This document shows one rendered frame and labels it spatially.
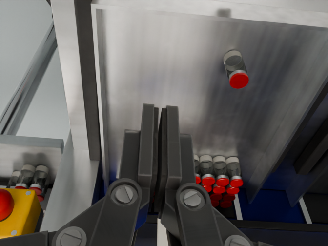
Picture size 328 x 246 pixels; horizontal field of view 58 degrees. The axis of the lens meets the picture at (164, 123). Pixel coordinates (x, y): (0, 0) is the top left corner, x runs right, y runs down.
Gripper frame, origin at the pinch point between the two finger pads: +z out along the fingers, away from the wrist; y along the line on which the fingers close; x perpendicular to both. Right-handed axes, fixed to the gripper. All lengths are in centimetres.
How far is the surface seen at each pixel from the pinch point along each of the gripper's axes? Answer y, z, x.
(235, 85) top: 9.3, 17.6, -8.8
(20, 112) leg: -30, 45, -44
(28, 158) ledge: -18.6, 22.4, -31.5
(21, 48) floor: -57, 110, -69
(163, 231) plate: 3.7, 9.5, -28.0
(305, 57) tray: 18.1, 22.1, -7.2
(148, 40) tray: -0.6, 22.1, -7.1
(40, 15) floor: -45, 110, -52
